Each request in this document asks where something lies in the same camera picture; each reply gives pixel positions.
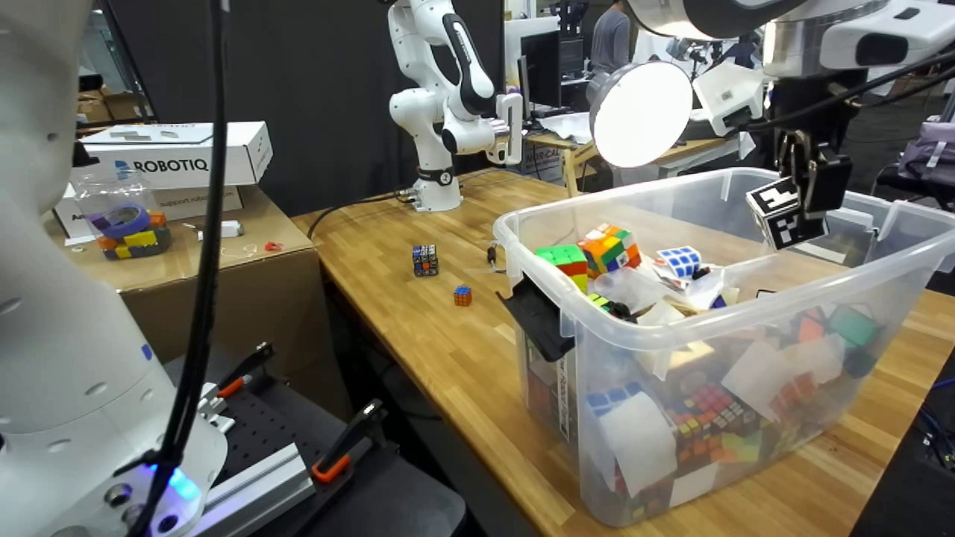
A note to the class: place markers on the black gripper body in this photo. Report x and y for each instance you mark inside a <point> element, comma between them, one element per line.
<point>806,106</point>

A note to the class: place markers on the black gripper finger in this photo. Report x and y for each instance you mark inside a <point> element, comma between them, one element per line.
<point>825,182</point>
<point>788,165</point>

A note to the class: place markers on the black and white patterned cube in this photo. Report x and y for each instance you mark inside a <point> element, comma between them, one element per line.
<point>779,219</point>

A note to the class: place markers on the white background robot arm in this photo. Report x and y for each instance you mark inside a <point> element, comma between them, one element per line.
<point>451,107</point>

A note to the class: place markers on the clear plastic storage box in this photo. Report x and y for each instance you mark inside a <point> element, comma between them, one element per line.
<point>757,328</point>

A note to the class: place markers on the brown cardboard box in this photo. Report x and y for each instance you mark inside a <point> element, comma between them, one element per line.
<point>257,288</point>

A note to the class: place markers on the white Robotiq cardboard box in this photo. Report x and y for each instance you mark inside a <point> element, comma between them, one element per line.
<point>151,158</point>

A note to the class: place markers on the blue and white puzzle cube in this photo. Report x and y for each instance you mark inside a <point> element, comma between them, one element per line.
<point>681,264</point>

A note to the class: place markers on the green and black puzzle cube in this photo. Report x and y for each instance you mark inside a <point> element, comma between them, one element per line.
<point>855,331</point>

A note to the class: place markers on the round white lamp diffuser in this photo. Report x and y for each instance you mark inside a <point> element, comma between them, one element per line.
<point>642,115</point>

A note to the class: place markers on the orange multicolour puzzle cube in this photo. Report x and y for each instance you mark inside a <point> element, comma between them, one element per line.
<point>609,247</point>

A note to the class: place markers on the person in grey shirt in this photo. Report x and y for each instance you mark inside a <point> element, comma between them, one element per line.
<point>602,32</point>

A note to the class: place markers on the dark multicolour Rubik's cube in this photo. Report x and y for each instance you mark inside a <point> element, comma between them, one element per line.
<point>718,425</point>

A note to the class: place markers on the small dark grey block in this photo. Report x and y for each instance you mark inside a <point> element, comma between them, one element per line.
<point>497,256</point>

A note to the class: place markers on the small red and blue block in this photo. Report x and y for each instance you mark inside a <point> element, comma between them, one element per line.
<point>463,295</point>

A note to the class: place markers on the small dark Rubik's cube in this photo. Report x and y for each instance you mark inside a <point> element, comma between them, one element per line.
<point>424,261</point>

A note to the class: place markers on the black clamp with orange tip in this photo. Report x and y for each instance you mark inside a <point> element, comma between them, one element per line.
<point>249,361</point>
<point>346,441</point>

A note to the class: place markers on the small red chip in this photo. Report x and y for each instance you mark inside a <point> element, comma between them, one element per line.
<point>272,246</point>

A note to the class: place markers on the small white block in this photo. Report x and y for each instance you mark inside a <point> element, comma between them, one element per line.
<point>230,226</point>

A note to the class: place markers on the tub of colourful blocks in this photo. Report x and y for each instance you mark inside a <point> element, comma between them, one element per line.
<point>132,232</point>

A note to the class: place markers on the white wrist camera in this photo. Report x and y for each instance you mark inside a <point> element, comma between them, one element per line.
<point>728,97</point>

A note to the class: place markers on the aluminium extrusion rail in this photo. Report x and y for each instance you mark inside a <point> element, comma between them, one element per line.
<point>261,484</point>

